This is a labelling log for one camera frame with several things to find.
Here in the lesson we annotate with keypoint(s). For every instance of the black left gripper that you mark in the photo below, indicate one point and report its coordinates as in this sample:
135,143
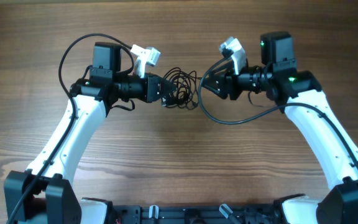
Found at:
151,93

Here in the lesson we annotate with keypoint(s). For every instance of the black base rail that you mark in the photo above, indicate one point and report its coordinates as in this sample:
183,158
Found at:
247,214

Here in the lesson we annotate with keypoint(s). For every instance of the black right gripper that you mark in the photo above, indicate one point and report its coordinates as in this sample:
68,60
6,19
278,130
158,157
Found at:
225,80

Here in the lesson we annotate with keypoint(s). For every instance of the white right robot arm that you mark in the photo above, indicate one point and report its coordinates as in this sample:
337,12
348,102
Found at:
301,98

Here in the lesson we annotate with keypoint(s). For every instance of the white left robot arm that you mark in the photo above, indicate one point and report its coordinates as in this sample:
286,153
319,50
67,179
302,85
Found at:
43,193

